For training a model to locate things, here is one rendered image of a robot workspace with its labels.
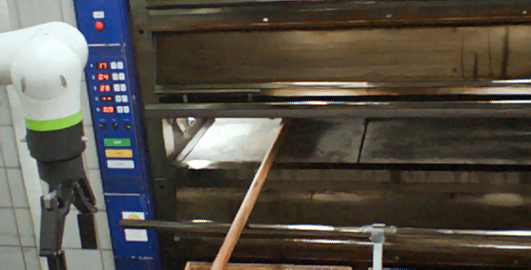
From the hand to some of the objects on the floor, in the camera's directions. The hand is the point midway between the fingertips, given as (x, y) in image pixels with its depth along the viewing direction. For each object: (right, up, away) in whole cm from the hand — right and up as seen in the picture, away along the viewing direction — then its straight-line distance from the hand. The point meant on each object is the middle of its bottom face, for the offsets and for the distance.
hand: (75, 261), depth 130 cm
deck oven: (+109, -70, +220) cm, 256 cm away
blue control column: (+13, -71, +240) cm, 250 cm away
